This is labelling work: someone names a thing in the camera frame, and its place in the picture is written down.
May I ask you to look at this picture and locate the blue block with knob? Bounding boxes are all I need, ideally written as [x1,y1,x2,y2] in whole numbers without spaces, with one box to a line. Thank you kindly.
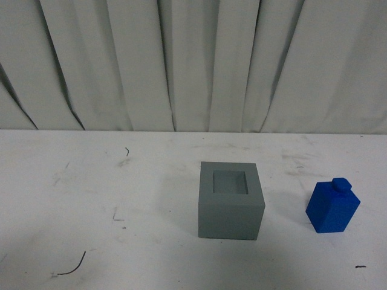
[305,178,360,233]

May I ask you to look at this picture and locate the gray cube base with hole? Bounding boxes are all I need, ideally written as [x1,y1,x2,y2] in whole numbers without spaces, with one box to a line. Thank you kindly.
[198,161,265,240]

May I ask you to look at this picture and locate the white pleated curtain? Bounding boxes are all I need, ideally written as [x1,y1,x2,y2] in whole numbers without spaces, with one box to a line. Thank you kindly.
[1,1,386,134]

